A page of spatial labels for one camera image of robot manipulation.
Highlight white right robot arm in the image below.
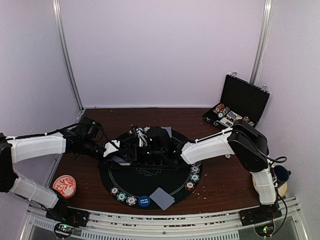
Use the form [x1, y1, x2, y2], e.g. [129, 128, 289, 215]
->
[119, 120, 277, 221]

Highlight black poker chip case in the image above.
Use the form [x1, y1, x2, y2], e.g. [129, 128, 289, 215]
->
[202, 74, 270, 129]

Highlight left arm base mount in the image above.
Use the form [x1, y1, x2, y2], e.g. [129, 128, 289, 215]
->
[41, 198, 90, 240]

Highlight aluminium frame post left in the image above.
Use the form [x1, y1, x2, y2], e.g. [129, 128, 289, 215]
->
[52, 0, 84, 112]

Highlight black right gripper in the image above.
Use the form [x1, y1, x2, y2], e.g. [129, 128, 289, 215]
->
[122, 143, 166, 162]

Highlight dark blue mug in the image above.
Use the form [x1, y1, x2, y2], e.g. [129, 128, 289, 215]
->
[273, 165, 292, 187]

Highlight aluminium frame post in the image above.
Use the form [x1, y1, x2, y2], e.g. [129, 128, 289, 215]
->
[52, 0, 84, 112]
[249, 0, 274, 85]

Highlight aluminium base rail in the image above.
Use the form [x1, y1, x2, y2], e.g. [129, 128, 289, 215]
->
[18, 197, 312, 240]

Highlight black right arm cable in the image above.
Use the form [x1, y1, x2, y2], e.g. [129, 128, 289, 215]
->
[259, 149, 288, 237]

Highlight right chip rows in case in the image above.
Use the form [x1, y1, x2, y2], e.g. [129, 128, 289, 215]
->
[242, 116, 255, 126]

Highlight blue small blind button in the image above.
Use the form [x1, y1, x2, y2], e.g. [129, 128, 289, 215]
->
[137, 195, 151, 208]

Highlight blue patterned card deck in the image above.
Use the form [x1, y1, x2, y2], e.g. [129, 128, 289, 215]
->
[111, 156, 131, 166]

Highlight red chip row in case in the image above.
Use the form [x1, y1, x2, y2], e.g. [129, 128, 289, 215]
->
[212, 103, 225, 114]

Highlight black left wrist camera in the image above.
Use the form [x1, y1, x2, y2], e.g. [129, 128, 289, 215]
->
[80, 117, 102, 139]

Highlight card dealt to small blind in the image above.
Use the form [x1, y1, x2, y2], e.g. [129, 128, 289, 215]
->
[149, 187, 175, 211]

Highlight round black poker mat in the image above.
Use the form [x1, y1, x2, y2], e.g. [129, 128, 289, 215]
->
[99, 126, 203, 210]

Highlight blue white chip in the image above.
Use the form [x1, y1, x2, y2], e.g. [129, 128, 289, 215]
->
[126, 196, 137, 206]
[190, 165, 200, 174]

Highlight card dealt to big blind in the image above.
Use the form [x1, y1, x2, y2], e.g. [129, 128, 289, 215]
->
[162, 127, 172, 138]

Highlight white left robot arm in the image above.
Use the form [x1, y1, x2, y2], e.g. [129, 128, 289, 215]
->
[0, 132, 120, 222]

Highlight green chip row in case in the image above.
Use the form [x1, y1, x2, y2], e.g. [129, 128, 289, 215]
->
[217, 107, 230, 119]

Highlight red white patterned cup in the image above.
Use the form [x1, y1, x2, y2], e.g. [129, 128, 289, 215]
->
[52, 175, 77, 199]

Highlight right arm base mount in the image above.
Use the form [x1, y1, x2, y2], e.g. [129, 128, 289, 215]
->
[239, 200, 282, 238]

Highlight aluminium frame post right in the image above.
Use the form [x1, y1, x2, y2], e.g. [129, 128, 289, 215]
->
[249, 0, 274, 85]

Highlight card deck in case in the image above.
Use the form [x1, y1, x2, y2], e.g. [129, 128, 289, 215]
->
[220, 111, 243, 127]

